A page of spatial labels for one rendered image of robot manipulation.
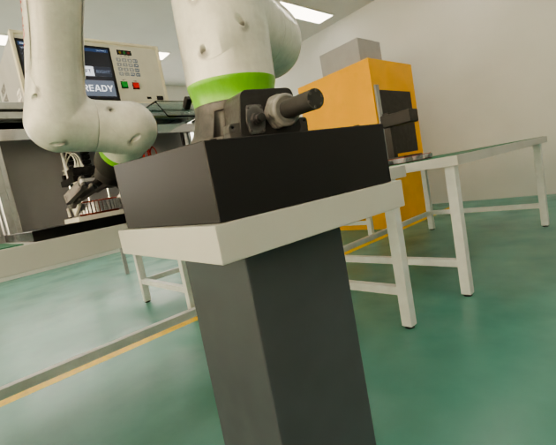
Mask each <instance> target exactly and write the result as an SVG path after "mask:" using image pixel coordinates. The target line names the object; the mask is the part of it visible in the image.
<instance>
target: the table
mask: <svg viewBox="0 0 556 445"><path fill-rule="evenodd" d="M351 225H367V229H368V235H371V234H373V233H375V232H374V226H373V220H372V216H371V217H368V218H366V221H357V222H353V223H350V224H347V225H344V226H351ZM133 259H134V262H135V267H136V270H137V274H138V279H139V285H140V289H141V293H142V297H143V301H145V303H147V302H150V300H151V295H150V291H149V288H148V285H149V286H154V287H158V288H162V289H166V290H174V291H179V292H183V293H184V294H185V298H186V303H187V306H188V309H191V308H193V307H195V305H194V300H193V296H192V288H191V285H190V280H189V276H188V272H187V267H186V263H185V260H178V261H177V262H178V267H177V268H172V269H170V270H167V271H163V272H161V273H158V274H155V275H150V276H148V277H146V272H145V269H144V265H143V260H142V257H141V256H140V255H133ZM178 272H180V275H181V278H182V283H183V284H178V283H169V282H164V281H158V280H157V279H160V278H163V277H165V276H168V275H173V274H175V273H178Z"/></svg>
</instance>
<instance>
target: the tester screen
mask: <svg viewBox="0 0 556 445"><path fill-rule="evenodd" d="M17 42H18V45H19V52H20V55H21V59H22V63H23V66H24V70H25V56H24V42H23V41H17ZM84 52H85V66H98V67H110V70H111V65H110V61H109V54H108V51H107V50H106V49H90V48H84ZM111 73H112V70H111ZM86 79H93V80H112V81H114V78H113V73H112V77H100V76H86ZM114 84H115V81H114ZM88 98H118V97H117V94H116V96H88Z"/></svg>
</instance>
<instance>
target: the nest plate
mask: <svg viewBox="0 0 556 445"><path fill-rule="evenodd" d="M120 214H124V210H123V209H119V210H115V211H109V212H105V213H99V214H95V215H86V216H81V217H76V218H72V219H67V220H64V222H65V224H67V223H78V222H83V221H87V220H93V219H97V218H102V217H106V216H112V215H120Z"/></svg>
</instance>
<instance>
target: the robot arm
mask: <svg viewBox="0 0 556 445"><path fill-rule="evenodd" d="M171 4H172V10H173V15H174V20H175V25H176V31H177V39H178V44H179V49H180V54H181V58H182V63H183V68H184V77H185V82H186V86H187V91H188V94H189V96H190V97H191V99H192V104H193V108H194V112H195V130H194V134H193V138H192V143H191V144H193V143H196V142H200V141H202V140H209V139H215V138H217V139H227V138H237V137H246V136H255V135H265V134H274V133H284V132H301V131H308V124H307V119H306V117H299V116H300V115H302V114H304V113H307V112H310V111H313V110H316V109H319V108H321V106H322V105H323V103H324V96H323V94H322V93H321V91H320V90H319V89H318V88H312V89H310V90H307V91H305V92H303V93H301V94H298V95H295V96H293V94H292V92H291V90H290V89H289V88H287V87H281V88H274V84H275V79H277V78H280V77H281V76H283V75H284V74H286V73H287V72H288V71H289V70H290V69H291V68H292V67H293V66H294V65H295V63H296V61H297V59H298V57H299V54H300V50H301V45H302V41H301V40H302V37H301V31H300V28H299V25H298V23H297V21H296V19H295V17H294V16H293V14H292V13H291V12H290V11H289V10H288V9H287V8H286V7H285V6H283V5H282V4H281V3H280V2H279V1H278V0H171ZM20 8H21V16H22V26H23V39H24V56H25V93H24V108H23V125H24V128H25V131H26V133H27V135H28V136H29V138H30V139H31V140H32V141H33V142H34V143H35V144H36V145H38V146H39V147H42V148H44V149H46V150H48V151H51V152H56V153H69V152H96V153H95V156H94V166H95V169H94V174H93V175H92V176H91V177H90V178H84V176H79V178H78V181H77V182H76V183H75V184H74V185H73V186H72V187H71V189H70V190H69V191H68V192H67V193H66V194H65V195H64V199H65V202H66V205H71V209H72V212H73V214H74V216H75V217H76V216H78V214H79V211H80V208H81V205H82V204H81V202H82V201H83V200H85V199H87V198H88V197H90V196H91V195H92V194H94V193H95V192H100V191H102V190H103V189H106V188H113V187H116V188H117V189H118V185H117V181H116V174H115V170H114V165H117V164H120V163H124V162H129V161H132V160H136V159H139V158H142V156H143V154H144V153H145V152H146V151H147V150H148V149H149V148H150V147H151V146H152V145H153V144H154V142H155V140H156V137H157V124H156V121H155V119H154V116H153V115H152V113H151V112H150V111H149V110H148V109H147V108H146V107H144V106H143V105H141V104H139V103H137V102H132V101H104V100H93V99H90V98H88V97H87V95H86V83H85V79H86V70H85V52H84V10H85V0H20ZM97 187H98V188H97Z"/></svg>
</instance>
